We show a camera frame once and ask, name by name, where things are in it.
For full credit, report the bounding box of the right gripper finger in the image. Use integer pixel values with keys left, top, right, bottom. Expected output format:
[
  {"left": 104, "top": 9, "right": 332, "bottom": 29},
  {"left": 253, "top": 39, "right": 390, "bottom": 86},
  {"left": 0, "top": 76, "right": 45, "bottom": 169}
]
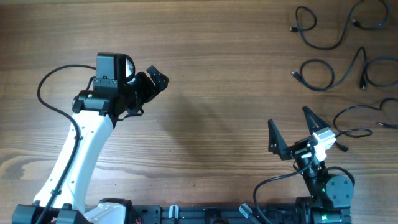
[
  {"left": 268, "top": 119, "right": 289, "bottom": 154},
  {"left": 302, "top": 106, "right": 331, "bottom": 135}
]

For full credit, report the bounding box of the black short USB cable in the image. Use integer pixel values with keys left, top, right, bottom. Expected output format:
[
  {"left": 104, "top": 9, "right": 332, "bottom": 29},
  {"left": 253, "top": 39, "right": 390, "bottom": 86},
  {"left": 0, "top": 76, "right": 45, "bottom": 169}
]
[{"left": 291, "top": 46, "right": 398, "bottom": 93}]

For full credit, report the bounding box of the black long USB cable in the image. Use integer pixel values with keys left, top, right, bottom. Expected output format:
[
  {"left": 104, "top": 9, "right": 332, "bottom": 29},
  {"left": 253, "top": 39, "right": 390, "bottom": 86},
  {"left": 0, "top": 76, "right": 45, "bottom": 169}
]
[{"left": 289, "top": 0, "right": 391, "bottom": 51}]

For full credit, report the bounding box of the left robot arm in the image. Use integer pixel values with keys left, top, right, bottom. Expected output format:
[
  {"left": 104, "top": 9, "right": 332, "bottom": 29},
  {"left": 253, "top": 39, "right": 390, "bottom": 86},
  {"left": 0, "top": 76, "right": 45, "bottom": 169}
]
[{"left": 12, "top": 52, "right": 169, "bottom": 223}]

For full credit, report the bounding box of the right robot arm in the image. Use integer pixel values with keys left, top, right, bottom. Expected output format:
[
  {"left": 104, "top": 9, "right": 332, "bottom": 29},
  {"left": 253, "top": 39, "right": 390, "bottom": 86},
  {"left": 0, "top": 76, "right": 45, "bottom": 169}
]
[{"left": 268, "top": 106, "right": 355, "bottom": 223}]

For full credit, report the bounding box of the right camera cable black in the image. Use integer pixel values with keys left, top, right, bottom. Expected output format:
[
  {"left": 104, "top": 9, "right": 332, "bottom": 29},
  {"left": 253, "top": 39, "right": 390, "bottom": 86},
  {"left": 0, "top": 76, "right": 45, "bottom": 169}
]
[{"left": 252, "top": 152, "right": 315, "bottom": 224}]

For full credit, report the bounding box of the camera cable black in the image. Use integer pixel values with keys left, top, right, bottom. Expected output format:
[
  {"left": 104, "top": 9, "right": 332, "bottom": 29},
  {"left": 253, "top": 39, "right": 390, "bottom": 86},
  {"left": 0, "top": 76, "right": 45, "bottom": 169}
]
[
  {"left": 252, "top": 152, "right": 315, "bottom": 224},
  {"left": 35, "top": 64, "right": 97, "bottom": 224}
]

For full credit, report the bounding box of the left camera cable black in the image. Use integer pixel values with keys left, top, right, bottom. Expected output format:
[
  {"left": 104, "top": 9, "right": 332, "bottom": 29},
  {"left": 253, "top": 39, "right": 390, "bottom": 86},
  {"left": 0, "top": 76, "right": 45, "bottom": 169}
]
[{"left": 35, "top": 64, "right": 97, "bottom": 224}]

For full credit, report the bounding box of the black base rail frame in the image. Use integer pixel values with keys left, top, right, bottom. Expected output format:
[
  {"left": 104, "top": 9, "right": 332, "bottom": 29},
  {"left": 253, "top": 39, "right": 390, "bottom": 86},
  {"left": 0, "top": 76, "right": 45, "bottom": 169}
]
[{"left": 86, "top": 203, "right": 352, "bottom": 224}]

